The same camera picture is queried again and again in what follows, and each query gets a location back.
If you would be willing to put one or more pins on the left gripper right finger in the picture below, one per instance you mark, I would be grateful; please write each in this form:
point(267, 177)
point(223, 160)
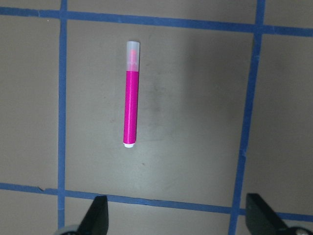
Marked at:
point(261, 219)

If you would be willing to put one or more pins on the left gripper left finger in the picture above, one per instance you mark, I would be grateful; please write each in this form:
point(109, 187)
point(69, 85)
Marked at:
point(96, 220)

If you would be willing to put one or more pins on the pink highlighter pen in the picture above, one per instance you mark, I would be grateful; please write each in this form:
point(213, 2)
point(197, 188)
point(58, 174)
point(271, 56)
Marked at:
point(131, 93)

